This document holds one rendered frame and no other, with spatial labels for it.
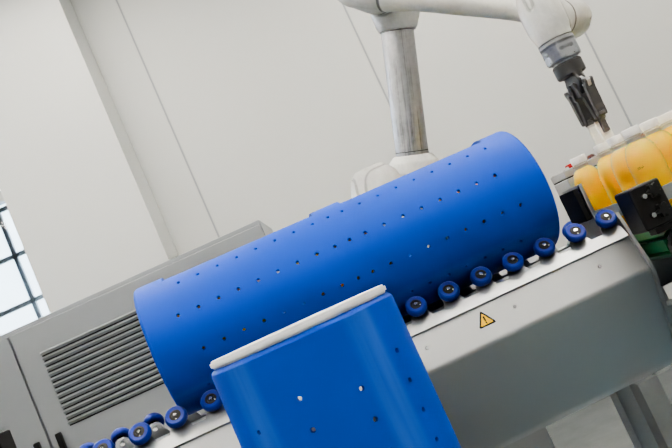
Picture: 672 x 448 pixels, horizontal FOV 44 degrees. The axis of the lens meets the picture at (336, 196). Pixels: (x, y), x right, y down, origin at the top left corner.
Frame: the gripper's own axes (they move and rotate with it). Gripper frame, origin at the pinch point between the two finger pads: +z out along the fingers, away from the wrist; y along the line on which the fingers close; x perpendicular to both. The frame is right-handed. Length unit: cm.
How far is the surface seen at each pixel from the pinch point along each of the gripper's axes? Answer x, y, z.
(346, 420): -89, 84, 24
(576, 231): -26.1, 23.4, 17.2
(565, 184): -8.3, -13.9, 7.0
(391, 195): -59, 23, -6
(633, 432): -28, 7, 63
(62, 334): -166, -144, -22
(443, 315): -60, 24, 21
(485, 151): -36.0, 22.1, -6.0
